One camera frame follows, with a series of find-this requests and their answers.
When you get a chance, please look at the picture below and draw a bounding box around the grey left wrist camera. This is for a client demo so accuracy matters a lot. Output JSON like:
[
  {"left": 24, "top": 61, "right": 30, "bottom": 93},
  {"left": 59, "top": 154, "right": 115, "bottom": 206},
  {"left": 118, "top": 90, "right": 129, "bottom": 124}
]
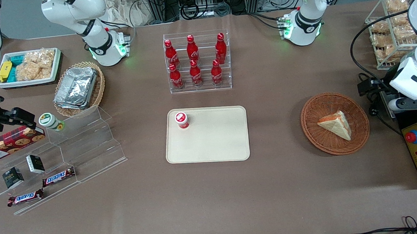
[{"left": 388, "top": 98, "right": 402, "bottom": 112}]

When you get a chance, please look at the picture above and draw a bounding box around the red cola bottle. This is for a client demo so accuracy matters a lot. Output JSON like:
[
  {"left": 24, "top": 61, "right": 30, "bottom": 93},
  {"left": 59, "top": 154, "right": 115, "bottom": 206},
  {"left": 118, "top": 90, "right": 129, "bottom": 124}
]
[
  {"left": 164, "top": 39, "right": 180, "bottom": 70},
  {"left": 214, "top": 33, "right": 227, "bottom": 65},
  {"left": 210, "top": 60, "right": 223, "bottom": 86},
  {"left": 168, "top": 63, "right": 185, "bottom": 90},
  {"left": 186, "top": 34, "right": 200, "bottom": 64},
  {"left": 189, "top": 59, "right": 203, "bottom": 87}
]

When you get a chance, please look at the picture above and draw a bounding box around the black floor cable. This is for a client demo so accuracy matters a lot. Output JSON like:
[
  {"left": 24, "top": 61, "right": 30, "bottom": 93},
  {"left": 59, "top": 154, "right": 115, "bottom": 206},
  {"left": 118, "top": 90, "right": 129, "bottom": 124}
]
[{"left": 328, "top": 215, "right": 417, "bottom": 234}]

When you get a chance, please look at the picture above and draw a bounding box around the clear acrylic bottle rack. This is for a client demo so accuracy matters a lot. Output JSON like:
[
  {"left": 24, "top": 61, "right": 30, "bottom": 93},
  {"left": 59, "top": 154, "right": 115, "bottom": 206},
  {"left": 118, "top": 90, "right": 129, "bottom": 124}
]
[{"left": 162, "top": 29, "right": 233, "bottom": 94}]

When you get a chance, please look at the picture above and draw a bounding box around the white wire rack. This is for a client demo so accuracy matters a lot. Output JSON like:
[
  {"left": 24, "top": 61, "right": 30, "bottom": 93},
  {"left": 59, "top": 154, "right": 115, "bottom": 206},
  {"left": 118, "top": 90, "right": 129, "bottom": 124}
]
[{"left": 363, "top": 0, "right": 417, "bottom": 72}]

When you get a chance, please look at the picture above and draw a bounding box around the bagged fried snack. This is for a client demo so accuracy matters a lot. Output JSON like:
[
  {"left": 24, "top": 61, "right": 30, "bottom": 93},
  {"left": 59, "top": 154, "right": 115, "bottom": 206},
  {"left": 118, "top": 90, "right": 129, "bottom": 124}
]
[
  {"left": 390, "top": 13, "right": 410, "bottom": 27},
  {"left": 379, "top": 43, "right": 410, "bottom": 63},
  {"left": 393, "top": 24, "right": 417, "bottom": 42},
  {"left": 385, "top": 0, "right": 410, "bottom": 14},
  {"left": 368, "top": 16, "right": 390, "bottom": 35},
  {"left": 370, "top": 33, "right": 395, "bottom": 49}
]

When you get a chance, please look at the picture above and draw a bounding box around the Snickers chocolate bar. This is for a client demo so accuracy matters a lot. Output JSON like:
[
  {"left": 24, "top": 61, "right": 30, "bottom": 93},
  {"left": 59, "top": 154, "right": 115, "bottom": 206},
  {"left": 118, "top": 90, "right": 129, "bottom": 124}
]
[
  {"left": 41, "top": 166, "right": 77, "bottom": 188},
  {"left": 6, "top": 188, "right": 45, "bottom": 208}
]

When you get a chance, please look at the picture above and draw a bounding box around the triangular sandwich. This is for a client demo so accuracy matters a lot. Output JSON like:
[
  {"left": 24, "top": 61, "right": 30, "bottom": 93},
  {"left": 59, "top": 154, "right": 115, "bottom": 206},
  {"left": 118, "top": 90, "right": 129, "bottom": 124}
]
[{"left": 316, "top": 110, "right": 353, "bottom": 143}]

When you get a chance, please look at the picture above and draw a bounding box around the green-lidded white jar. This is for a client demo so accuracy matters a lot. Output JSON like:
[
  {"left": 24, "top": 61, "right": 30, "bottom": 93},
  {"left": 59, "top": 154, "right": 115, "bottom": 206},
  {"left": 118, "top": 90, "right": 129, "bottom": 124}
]
[{"left": 38, "top": 111, "right": 66, "bottom": 133}]

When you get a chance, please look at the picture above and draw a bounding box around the beige plastic tray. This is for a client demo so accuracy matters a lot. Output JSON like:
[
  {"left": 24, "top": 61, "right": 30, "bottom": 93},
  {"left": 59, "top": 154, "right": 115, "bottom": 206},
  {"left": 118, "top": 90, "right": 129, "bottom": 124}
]
[{"left": 163, "top": 104, "right": 251, "bottom": 166}]

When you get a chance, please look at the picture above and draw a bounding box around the red cookie box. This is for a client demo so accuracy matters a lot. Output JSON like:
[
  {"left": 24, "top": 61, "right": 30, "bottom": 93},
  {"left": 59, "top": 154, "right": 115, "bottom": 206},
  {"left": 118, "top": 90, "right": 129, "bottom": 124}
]
[{"left": 0, "top": 124, "right": 47, "bottom": 163}]

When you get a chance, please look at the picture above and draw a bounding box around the black power cable with plug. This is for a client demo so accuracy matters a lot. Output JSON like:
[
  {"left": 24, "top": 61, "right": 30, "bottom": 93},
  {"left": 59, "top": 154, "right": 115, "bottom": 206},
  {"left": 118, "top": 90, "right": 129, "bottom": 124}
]
[{"left": 367, "top": 93, "right": 403, "bottom": 138}]

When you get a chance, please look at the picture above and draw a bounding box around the aluminium foil container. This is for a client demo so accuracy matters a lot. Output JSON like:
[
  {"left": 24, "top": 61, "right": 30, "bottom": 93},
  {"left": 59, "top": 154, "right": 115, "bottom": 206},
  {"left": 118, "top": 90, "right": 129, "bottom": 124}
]
[
  {"left": 54, "top": 98, "right": 92, "bottom": 112},
  {"left": 53, "top": 66, "right": 100, "bottom": 108}
]

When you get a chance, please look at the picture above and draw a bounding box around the clear bag of crackers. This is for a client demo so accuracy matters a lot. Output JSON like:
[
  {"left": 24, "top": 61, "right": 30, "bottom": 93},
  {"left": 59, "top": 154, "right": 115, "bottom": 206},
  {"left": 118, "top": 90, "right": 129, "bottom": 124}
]
[
  {"left": 15, "top": 60, "right": 53, "bottom": 82},
  {"left": 23, "top": 48, "right": 57, "bottom": 70}
]

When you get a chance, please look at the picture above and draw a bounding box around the oval light wicker basket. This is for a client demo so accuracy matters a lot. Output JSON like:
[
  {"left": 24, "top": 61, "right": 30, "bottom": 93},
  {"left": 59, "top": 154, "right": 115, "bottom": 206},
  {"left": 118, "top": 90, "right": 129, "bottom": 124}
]
[{"left": 51, "top": 60, "right": 108, "bottom": 119}]

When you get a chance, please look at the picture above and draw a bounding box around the yellow snack packet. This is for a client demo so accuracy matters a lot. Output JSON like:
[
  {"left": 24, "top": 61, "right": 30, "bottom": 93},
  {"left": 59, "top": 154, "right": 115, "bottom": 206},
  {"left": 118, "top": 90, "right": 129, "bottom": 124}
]
[{"left": 0, "top": 60, "right": 14, "bottom": 83}]

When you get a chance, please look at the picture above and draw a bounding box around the small black carton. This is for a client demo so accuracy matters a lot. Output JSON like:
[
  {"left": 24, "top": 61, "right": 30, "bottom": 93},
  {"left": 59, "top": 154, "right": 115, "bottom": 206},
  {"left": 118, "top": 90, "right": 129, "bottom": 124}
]
[
  {"left": 1, "top": 166, "right": 25, "bottom": 190},
  {"left": 26, "top": 154, "right": 46, "bottom": 175}
]

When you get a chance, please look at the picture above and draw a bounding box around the round brown wicker basket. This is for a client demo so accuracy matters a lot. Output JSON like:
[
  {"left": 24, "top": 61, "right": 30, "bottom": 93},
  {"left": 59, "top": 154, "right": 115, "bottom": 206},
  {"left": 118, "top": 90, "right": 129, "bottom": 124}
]
[{"left": 299, "top": 90, "right": 372, "bottom": 158}]

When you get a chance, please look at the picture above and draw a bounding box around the clear acrylic stepped shelf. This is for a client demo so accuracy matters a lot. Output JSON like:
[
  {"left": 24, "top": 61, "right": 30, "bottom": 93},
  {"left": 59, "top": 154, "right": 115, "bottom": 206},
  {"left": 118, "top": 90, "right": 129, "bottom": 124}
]
[{"left": 0, "top": 104, "right": 131, "bottom": 218}]

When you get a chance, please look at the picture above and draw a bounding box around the white rectangular snack tray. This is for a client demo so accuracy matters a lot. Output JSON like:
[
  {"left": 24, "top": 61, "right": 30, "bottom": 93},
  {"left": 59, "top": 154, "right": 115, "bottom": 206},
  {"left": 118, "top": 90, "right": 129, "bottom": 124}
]
[{"left": 0, "top": 47, "right": 64, "bottom": 89}]

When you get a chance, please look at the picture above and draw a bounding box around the beige cloth bag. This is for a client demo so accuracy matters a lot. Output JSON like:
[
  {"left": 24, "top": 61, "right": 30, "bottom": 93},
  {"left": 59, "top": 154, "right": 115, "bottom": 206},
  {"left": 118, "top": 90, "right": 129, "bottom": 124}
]
[{"left": 102, "top": 0, "right": 152, "bottom": 29}]

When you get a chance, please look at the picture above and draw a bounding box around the small red-capped drink bottle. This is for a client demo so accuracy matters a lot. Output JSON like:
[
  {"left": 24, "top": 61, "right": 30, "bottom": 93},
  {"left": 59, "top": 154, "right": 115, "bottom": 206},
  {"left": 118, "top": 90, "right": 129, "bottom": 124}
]
[{"left": 174, "top": 111, "right": 190, "bottom": 130}]

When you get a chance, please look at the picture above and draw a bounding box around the teal snack packet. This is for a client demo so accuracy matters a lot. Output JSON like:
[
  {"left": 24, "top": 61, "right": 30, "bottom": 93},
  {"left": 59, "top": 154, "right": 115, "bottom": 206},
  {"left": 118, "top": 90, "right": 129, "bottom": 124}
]
[
  {"left": 9, "top": 54, "right": 26, "bottom": 67},
  {"left": 7, "top": 66, "right": 19, "bottom": 83}
]

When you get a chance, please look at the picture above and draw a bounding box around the black background cable bundle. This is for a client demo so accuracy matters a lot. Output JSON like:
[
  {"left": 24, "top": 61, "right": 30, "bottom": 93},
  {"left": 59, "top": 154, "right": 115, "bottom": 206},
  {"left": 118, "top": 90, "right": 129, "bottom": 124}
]
[{"left": 179, "top": 0, "right": 232, "bottom": 21}]

